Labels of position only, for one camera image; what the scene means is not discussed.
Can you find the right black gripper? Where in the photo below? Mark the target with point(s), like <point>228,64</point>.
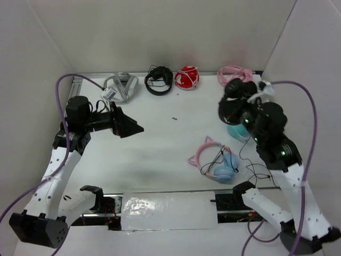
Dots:
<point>254,105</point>

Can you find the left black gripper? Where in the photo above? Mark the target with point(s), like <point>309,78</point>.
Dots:
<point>121,124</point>

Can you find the black wired headphones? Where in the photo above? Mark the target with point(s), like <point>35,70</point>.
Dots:
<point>234,90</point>

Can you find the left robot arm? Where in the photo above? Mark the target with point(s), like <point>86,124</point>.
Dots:
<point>46,219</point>

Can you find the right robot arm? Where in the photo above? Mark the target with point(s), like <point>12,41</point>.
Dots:
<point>303,229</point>

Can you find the teal headphones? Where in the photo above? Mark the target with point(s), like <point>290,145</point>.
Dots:
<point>238,132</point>

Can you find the grey white headphones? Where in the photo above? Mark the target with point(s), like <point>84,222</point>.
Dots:
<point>124,83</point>

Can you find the black wrapped headphones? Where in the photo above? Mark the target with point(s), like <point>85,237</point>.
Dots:
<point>159,76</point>

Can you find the pink blue cat-ear headphones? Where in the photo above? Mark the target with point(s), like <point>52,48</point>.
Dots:
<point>224,165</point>

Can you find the red white headphones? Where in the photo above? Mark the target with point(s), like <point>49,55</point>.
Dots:
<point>187,78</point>

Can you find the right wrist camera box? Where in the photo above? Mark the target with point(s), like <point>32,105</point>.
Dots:
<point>265,93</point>

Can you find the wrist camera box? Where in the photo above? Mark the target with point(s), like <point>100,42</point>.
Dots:
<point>108,94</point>
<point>265,93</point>

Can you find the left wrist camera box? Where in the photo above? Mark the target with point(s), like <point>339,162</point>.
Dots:
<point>108,94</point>

